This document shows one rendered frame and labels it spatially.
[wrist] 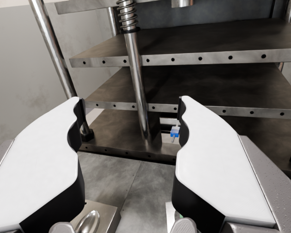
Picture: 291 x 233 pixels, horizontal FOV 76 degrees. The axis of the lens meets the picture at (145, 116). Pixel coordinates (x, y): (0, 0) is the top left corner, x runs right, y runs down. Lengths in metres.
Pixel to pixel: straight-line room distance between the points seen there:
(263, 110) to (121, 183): 0.71
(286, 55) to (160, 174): 0.69
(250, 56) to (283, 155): 0.53
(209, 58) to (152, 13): 0.93
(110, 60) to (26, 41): 1.73
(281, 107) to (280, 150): 0.26
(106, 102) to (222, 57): 0.64
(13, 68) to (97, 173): 1.75
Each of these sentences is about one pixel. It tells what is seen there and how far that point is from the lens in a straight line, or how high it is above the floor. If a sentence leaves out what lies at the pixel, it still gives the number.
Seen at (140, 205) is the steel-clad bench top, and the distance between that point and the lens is 0.85.
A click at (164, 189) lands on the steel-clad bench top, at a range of 0.87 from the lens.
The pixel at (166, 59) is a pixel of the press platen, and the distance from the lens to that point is 0.86.
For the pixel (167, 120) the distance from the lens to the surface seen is 1.00.
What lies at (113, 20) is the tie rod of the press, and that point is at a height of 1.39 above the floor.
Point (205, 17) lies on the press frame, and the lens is 1.62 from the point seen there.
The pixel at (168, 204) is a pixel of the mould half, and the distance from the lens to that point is 0.71.
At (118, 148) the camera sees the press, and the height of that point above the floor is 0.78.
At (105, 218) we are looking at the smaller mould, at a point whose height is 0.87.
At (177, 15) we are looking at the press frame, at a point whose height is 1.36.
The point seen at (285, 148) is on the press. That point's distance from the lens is 1.18.
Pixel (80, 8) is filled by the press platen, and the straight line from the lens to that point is 1.02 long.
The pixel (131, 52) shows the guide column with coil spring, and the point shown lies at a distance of 0.85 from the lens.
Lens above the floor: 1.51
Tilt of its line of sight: 32 degrees down
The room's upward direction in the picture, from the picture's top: 9 degrees counter-clockwise
